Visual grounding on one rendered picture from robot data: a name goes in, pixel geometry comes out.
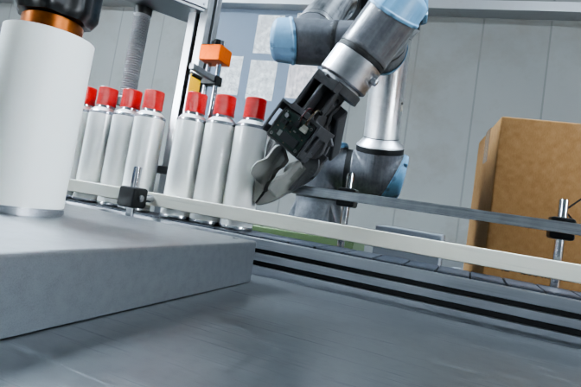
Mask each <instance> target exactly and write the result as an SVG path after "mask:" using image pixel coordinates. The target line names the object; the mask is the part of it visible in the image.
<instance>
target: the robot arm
mask: <svg viewBox="0 0 581 387"><path fill-rule="evenodd" d="M427 18H428V0H313V2H312V3H311V4H310V5H309V6H308V7H307V8H306V9H305V10H304V11H303V13H302V14H301V15H300V16H299V17H298V18H293V17H292V16H289V17H279V18H277V19H276V20H275V21H274V22H273V24H272V26H271V33H270V51H271V57H272V58H273V59H274V60H275V61H276V62H278V63H285V64H291V65H292V66H295V65H305V66H317V67H322V69H323V70H321V69H319V68H318V69H317V70H316V72H315V73H314V75H313V76H312V78H311V79H310V81H309V82H308V83H307V85H306V86H305V87H304V89H303V90H302V91H301V92H300V94H299V95H298V96H297V98H296V100H295V101H294V102H293V103H292V104H291V103H290V102H289V101H287V100H286V99H285V98H282V99H281V101H280V102H279V103H278V105H277V107H276V108H275V109H274V111H273V112H272V114H271V115H270V116H269V117H268V118H267V120H266V121H265V123H264V124H263V126H262V127H261V129H262V130H265V131H267V132H266V133H267V134H266V135H268V136H269V137H270V139H269V142H268V143H267V147H266V153H265V159H262V160H260V161H257V162H255V163H254V164H253V166H252V168H251V175H252V176H253V177H254V178H255V179H256V182H255V186H254V191H253V202H254V203H256V204H257V205H258V206H261V205H264V204H268V203H271V202H273V201H275V200H278V199H280V198H282V197H284V196H285V195H286V194H289V193H291V192H292V191H295V190H297V189H298V188H300V187H301V186H310V187H321V188H327V189H334V190H338V188H339V187H345V186H346V180H347V174H348V173H353V174H354V185H353V189H356V190H358V191H359V194H371V195H378V196H384V197H390V198H396V199H397V198H398V197H399V194H400V191H401V188H402V186H403V183H404V179H405V173H406V170H407V166H408V162H409V156H408V155H404V147H403V146H402V144H401V143H400V142H399V132H400V125H401V118H402V111H403V104H404V97H405V84H406V77H407V70H408V63H409V57H410V50H411V43H412V38H413V37H414V36H415V35H416V34H418V33H419V29H420V24H421V25H424V24H426V23H427ZM347 20H354V21H347ZM367 92H368V97H367V112H366V120H365V128H364V136H363V138H362V139H361V140H360V141H359V142H357V144H356V149H348V148H349V146H348V144H347V143H344V142H342V137H343V132H344V128H345V123H346V119H347V115H348V112H347V111H346V110H345V109H343V108H342V107H341V105H342V103H343V102H344V101H345V102H347V103H348V104H350V105H352V106H353V107H355V106H356V105H357V104H358V102H359V101H360V98H359V97H364V96H365V95H366V93H367ZM279 108H280V109H282V110H281V112H280V113H279V114H278V116H277V117H276V119H275V120H274V122H273V123H272V124H268V123H269V122H270V120H271V119H272V117H273V116H274V115H275V113H276V112H277V110H278V109H279ZM286 150H287V151H288V152H289V153H291V154H292V155H293V156H295V157H296V158H297V161H295V162H290V163H289V164H288V165H287V166H286V167H285V165H286V164H287V162H288V161H289V158H288V156H287V153H286ZM284 167H285V169H284V173H283V174H281V175H279V176H277V177H276V174H277V172H278V171H279V170H280V169H281V168H284ZM268 189H269V191H268ZM288 215H290V216H295V217H299V218H305V219H314V220H320V221H325V222H330V223H336V224H340V221H341V215H342V210H341V207H340V206H338V205H337V204H336V200H333V199H327V198H321V197H316V196H309V195H303V194H297V193H296V198H295V201H294V203H293V205H292V207H291V209H290V212H289V214H288Z"/></svg>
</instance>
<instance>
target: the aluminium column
mask: <svg viewBox="0 0 581 387"><path fill-rule="evenodd" d="M221 5H222V0H208V4H207V9H206V10H204V11H203V12H201V13H200V14H198V13H196V12H189V15H188V24H187V29H186V34H185V39H184V44H183V49H182V58H181V63H180V68H179V73H178V78H177V82H176V92H175V96H174V102H173V106H172V112H171V117H170V121H169V130H168V135H167V140H166V145H165V150H164V155H163V164H162V166H167V167H168V166H169V159H170V153H171V149H172V143H173V139H174V134H175V128H176V118H177V117H179V116H180V115H182V114H183V113H184V109H185V102H186V97H187V92H188V83H189V78H190V75H189V73H190V72H193V71H192V70H190V69H188V68H189V63H195V64H196V65H197V66H199V67H201V68H203V69H204V70H205V69H206V63H204V62H203V61H201V60H199V53H200V49H201V44H210V41H213V40H214V39H216V35H217V29H218V24H219V20H220V10H221ZM166 178H167V175H166V174H160V179H159V184H158V189H157V193H158V194H163V192H164V188H165V182H166ZM154 212H156V213H159V212H161V207H158V206H155V208H154Z"/></svg>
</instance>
